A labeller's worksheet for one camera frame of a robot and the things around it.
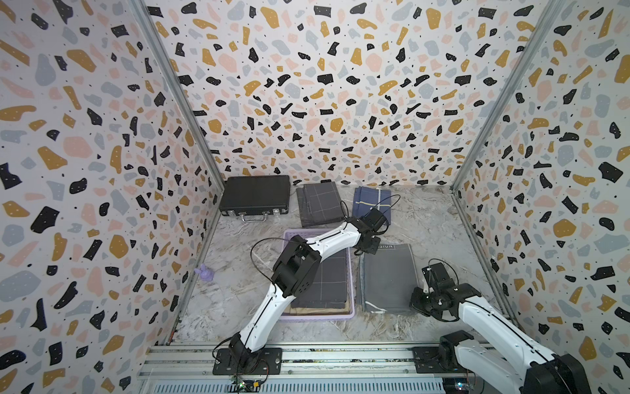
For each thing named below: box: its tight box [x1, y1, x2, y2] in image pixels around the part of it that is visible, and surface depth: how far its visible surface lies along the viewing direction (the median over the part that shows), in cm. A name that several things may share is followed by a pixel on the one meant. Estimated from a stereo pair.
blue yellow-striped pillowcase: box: [351, 186, 392, 225], surface depth 119 cm
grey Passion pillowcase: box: [359, 242, 419, 314], surface depth 92 cm
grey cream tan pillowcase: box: [283, 302, 351, 317], surface depth 84 cm
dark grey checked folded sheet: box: [296, 181, 346, 229], surface depth 118 cm
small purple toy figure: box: [193, 263, 215, 282], surface depth 89 cm
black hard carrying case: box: [219, 174, 291, 224], surface depth 123 cm
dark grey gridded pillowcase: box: [290, 248, 347, 309], surface depth 84 cm
